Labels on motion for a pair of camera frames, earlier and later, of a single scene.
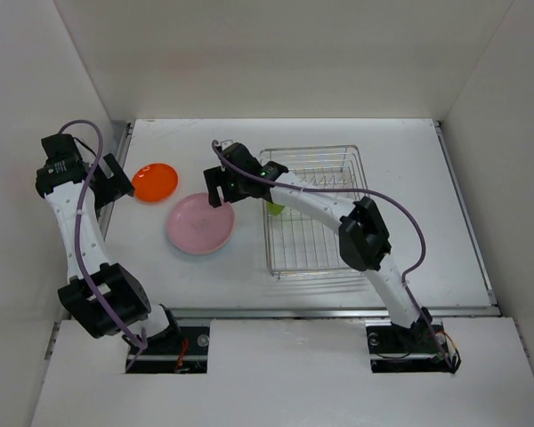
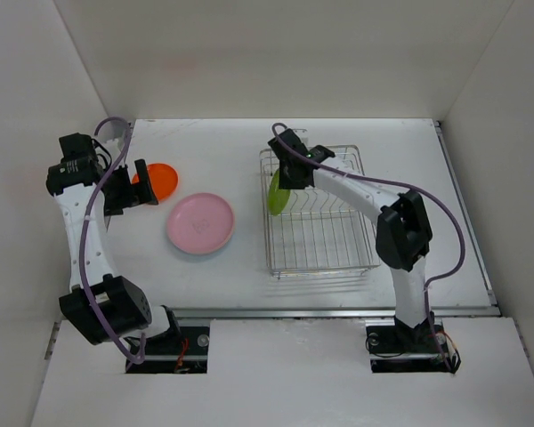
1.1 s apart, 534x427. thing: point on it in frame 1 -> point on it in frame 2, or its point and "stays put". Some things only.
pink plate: x=196 y=227 stays put
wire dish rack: x=298 y=244 stays put
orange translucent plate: x=155 y=182 stays put
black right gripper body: x=233 y=189 -> x=286 y=178
